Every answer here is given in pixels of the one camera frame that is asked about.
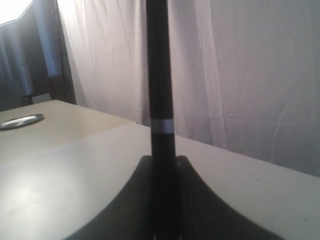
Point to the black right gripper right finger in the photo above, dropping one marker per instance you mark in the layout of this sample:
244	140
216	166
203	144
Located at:
205	216

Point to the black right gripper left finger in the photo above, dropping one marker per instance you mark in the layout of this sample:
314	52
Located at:
128	216

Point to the black paintbrush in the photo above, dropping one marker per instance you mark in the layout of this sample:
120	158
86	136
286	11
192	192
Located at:
165	196

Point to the white square paint dish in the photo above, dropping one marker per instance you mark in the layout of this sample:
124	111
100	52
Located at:
22	121

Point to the white backdrop curtain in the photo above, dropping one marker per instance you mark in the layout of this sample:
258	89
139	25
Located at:
245	73

